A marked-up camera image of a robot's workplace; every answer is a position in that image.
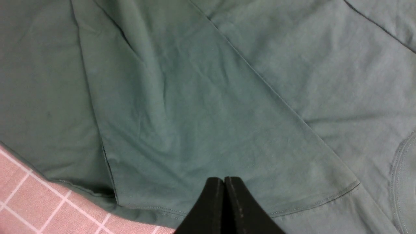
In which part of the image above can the pink checkered tablecloth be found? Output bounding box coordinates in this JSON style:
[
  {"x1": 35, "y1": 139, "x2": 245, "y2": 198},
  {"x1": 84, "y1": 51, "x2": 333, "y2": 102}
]
[{"x1": 0, "y1": 148, "x2": 173, "y2": 234}]

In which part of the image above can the green long-sleeved shirt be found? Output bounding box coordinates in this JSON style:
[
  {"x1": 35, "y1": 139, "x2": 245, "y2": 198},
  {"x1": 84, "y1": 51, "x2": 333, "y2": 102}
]
[{"x1": 1, "y1": 0, "x2": 416, "y2": 234}]

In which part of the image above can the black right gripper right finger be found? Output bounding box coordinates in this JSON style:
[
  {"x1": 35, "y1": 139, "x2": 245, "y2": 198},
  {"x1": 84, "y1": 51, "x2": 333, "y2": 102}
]
[{"x1": 223, "y1": 177, "x2": 285, "y2": 234}]

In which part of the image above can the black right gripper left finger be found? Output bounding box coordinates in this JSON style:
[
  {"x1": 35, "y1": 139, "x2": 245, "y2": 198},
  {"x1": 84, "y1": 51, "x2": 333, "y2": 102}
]
[{"x1": 175, "y1": 177, "x2": 225, "y2": 234}]

